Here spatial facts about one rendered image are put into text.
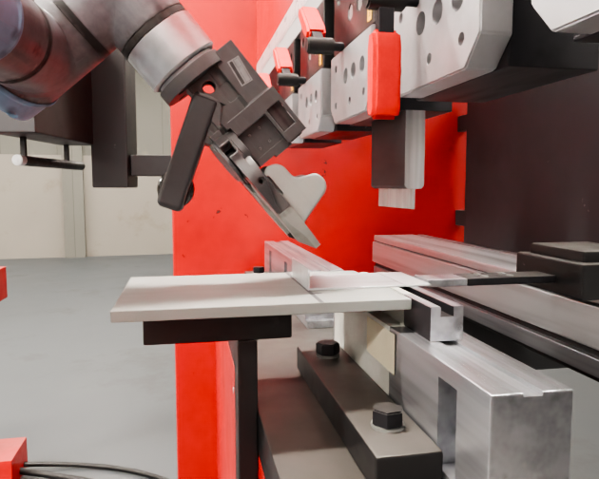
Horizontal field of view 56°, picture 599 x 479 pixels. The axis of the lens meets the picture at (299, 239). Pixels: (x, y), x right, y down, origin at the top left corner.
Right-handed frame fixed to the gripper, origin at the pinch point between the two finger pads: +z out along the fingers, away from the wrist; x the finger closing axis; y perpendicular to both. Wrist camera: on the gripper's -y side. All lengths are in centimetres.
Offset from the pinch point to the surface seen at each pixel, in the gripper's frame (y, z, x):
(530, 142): 56, 27, 51
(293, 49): 22.2, -17.4, 34.3
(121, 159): -15, -32, 137
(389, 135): 13.9, -2.5, -1.9
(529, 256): 19.8, 20.0, 1.6
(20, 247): -259, -101, 877
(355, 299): -0.5, 5.6, -9.7
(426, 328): 2.3, 10.6, -13.1
